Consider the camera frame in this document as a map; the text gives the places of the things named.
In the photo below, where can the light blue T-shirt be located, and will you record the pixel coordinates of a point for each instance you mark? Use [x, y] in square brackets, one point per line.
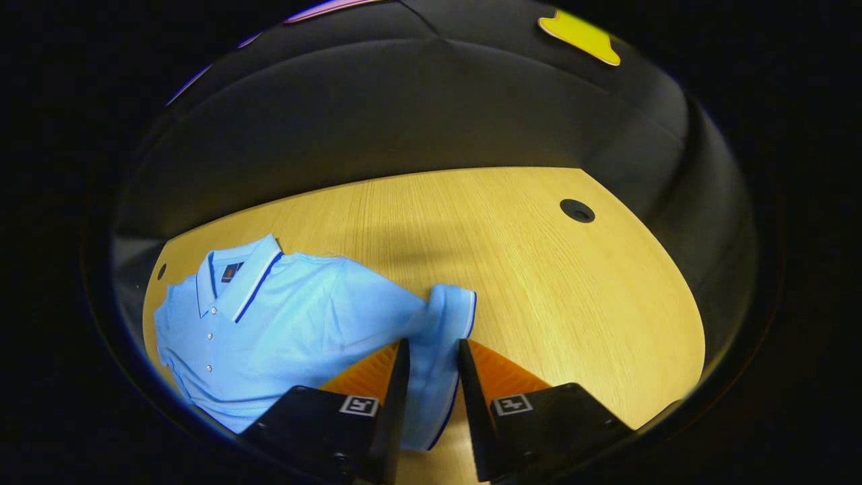
[303, 316]

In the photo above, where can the black backdrop cloth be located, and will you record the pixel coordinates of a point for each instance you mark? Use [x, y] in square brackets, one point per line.
[404, 108]

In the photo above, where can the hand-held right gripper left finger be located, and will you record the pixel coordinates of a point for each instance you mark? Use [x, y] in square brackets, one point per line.
[392, 424]

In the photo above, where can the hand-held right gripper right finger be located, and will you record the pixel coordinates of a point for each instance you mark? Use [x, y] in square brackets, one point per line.
[479, 431]

